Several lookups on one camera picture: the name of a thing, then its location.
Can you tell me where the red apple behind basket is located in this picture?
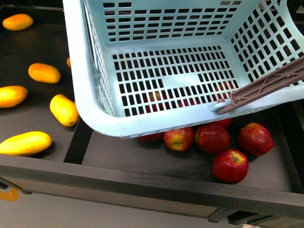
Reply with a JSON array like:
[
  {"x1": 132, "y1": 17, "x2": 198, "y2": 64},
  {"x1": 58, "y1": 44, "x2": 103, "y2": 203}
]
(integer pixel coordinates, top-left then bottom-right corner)
[{"x1": 66, "y1": 58, "x2": 71, "y2": 68}]

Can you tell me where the orange floor tape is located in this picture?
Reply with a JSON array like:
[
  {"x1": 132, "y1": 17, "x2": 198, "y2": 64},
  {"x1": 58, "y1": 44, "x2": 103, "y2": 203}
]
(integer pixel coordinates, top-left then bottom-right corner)
[{"x1": 0, "y1": 188, "x2": 20, "y2": 202}]

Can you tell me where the yellow mango left edge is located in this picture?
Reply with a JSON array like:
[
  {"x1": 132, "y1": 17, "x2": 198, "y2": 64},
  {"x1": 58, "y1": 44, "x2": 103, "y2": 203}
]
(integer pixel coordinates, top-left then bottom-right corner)
[{"x1": 0, "y1": 85, "x2": 28, "y2": 108}]

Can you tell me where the red apple right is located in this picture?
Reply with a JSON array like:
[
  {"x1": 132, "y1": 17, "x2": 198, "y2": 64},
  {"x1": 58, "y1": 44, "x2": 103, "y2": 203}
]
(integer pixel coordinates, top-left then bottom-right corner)
[{"x1": 237, "y1": 123, "x2": 275, "y2": 157}]

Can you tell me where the orange mango top left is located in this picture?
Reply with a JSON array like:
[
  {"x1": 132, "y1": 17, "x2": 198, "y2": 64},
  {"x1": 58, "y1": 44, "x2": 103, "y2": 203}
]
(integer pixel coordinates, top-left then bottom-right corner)
[{"x1": 2, "y1": 14, "x2": 34, "y2": 31}]

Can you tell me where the brown basket handle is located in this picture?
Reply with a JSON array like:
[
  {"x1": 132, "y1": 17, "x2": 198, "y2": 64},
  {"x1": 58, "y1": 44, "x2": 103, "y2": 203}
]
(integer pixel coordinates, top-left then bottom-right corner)
[{"x1": 217, "y1": 57, "x2": 304, "y2": 114}]

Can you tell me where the orange mango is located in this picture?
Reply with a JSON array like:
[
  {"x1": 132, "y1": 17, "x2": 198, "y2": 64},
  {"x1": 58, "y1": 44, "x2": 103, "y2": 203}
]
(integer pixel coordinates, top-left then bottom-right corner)
[
  {"x1": 28, "y1": 63, "x2": 61, "y2": 84},
  {"x1": 2, "y1": 14, "x2": 34, "y2": 31}
]

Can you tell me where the dark red apple middle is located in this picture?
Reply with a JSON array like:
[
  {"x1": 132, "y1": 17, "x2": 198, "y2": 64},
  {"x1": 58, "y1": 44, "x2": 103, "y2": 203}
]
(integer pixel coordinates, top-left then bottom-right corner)
[{"x1": 195, "y1": 123, "x2": 230, "y2": 154}]

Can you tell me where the red yellow apple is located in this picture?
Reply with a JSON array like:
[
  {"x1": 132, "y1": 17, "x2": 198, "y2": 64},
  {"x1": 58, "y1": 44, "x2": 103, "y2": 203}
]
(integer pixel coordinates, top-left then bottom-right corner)
[{"x1": 163, "y1": 127, "x2": 195, "y2": 152}]

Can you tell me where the red apple front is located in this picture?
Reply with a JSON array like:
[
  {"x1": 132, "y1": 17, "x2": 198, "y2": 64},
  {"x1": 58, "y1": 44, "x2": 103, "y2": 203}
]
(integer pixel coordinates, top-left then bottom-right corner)
[{"x1": 212, "y1": 149, "x2": 249, "y2": 183}]

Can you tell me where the light blue plastic basket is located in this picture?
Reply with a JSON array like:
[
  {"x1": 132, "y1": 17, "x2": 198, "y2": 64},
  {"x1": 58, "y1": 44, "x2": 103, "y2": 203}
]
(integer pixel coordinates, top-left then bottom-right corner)
[{"x1": 63, "y1": 0, "x2": 304, "y2": 138}]

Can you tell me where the red apple under basket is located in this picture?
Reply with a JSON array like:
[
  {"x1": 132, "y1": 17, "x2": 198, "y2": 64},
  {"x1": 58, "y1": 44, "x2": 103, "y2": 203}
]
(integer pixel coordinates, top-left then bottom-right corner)
[{"x1": 137, "y1": 133, "x2": 162, "y2": 143}]

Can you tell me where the dark wooden display stand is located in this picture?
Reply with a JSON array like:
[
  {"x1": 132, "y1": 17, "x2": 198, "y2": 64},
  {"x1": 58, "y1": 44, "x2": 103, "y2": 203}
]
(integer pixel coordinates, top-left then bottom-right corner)
[{"x1": 0, "y1": 1, "x2": 304, "y2": 228}]

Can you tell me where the yellow mango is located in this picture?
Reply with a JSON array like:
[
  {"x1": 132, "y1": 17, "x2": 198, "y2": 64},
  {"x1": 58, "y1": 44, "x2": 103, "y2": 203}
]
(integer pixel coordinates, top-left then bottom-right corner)
[
  {"x1": 0, "y1": 131, "x2": 52, "y2": 156},
  {"x1": 49, "y1": 94, "x2": 79, "y2": 127}
]

